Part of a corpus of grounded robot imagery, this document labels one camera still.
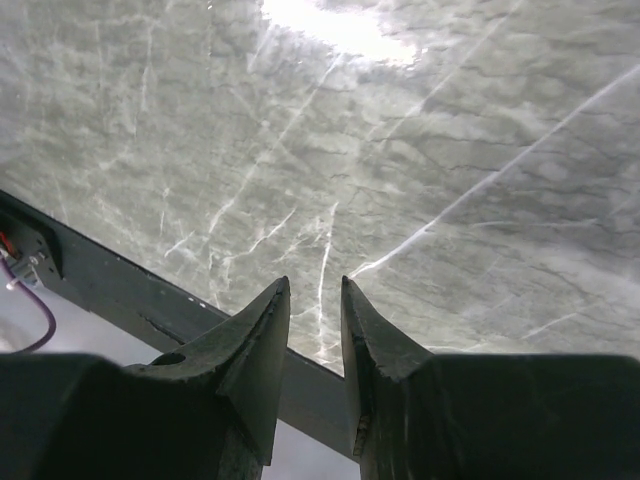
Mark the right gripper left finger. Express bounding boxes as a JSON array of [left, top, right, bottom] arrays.
[[1, 277, 290, 479]]

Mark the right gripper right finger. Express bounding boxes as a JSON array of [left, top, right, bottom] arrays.
[[341, 279, 639, 479]]

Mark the black base bar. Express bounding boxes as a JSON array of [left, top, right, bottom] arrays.
[[1, 193, 351, 457]]

